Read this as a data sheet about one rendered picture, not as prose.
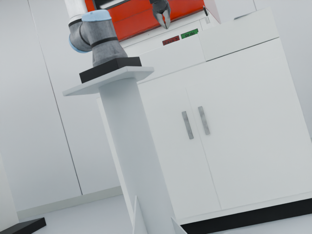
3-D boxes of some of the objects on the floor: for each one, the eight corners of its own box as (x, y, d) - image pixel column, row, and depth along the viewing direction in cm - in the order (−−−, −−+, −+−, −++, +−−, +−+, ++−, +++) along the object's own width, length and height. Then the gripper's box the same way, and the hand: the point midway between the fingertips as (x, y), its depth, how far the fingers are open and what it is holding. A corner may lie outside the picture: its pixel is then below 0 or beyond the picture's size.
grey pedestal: (181, 318, 119) (107, 58, 122) (73, 320, 140) (12, 99, 143) (231, 250, 164) (176, 62, 167) (144, 260, 185) (96, 92, 188)
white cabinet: (170, 215, 264) (137, 98, 267) (319, 183, 235) (280, 52, 238) (137, 250, 203) (94, 99, 206) (333, 213, 174) (279, 36, 177)
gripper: (166, -11, 205) (178, 28, 204) (151, -5, 208) (162, 34, 207) (162, -16, 197) (174, 25, 196) (146, -9, 199) (157, 31, 199)
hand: (165, 26), depth 199 cm, fingers closed
